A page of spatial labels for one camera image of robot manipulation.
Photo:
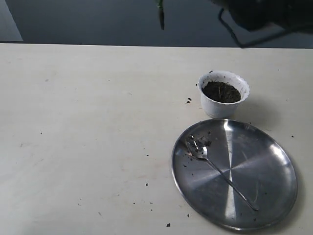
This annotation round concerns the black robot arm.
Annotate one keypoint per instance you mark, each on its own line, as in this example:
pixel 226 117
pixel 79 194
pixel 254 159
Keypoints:
pixel 253 15

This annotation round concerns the white plastic flower pot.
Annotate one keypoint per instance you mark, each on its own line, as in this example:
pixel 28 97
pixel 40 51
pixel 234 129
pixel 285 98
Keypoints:
pixel 216 109

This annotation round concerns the red anthurium flower stem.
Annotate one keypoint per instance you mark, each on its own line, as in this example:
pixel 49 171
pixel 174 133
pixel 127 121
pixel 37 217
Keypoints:
pixel 161 15

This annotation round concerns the stainless steel spoon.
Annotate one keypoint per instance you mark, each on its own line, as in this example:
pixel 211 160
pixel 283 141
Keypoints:
pixel 199 151

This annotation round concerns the round stainless steel plate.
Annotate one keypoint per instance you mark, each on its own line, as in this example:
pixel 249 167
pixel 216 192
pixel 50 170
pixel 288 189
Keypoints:
pixel 253 161

